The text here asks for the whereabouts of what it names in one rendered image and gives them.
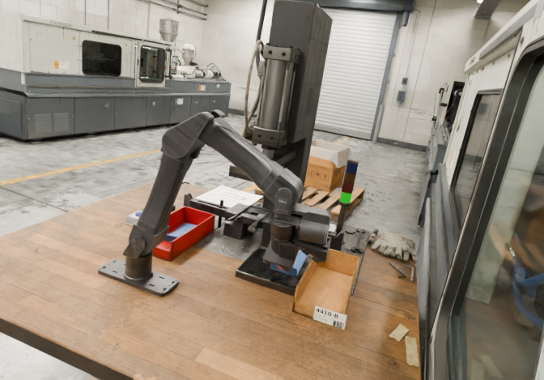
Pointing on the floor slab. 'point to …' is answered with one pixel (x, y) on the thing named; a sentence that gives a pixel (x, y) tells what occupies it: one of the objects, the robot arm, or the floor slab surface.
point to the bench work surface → (191, 309)
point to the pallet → (326, 200)
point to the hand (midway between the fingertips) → (282, 266)
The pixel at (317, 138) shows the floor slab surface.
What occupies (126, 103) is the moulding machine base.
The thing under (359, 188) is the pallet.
